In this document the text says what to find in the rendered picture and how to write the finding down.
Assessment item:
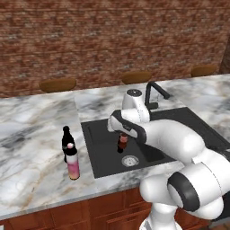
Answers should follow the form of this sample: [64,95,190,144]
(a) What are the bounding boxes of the large black bottle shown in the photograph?
[61,125,76,164]

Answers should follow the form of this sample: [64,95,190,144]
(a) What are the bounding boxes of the black tap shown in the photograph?
[144,80,172,111]

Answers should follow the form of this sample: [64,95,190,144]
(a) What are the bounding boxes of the small dark red bottle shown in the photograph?
[116,132,129,155]

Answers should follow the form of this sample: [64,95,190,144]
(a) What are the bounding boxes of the brown round stool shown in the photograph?
[39,77,77,93]
[190,64,218,78]
[120,70,153,85]

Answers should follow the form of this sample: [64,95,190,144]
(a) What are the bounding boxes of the pink bottle with black cap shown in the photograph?
[65,142,81,181]

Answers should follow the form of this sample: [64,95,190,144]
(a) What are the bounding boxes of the silver sink drain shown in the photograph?
[120,155,140,168]

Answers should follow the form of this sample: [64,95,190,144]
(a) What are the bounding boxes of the black sink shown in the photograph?
[80,106,230,180]

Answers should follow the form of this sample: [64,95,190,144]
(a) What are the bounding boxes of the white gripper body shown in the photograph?
[107,109,151,144]

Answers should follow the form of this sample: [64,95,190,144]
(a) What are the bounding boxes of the wooden cabinet front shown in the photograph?
[4,208,52,230]
[49,199,92,230]
[87,186,153,230]
[174,208,211,230]

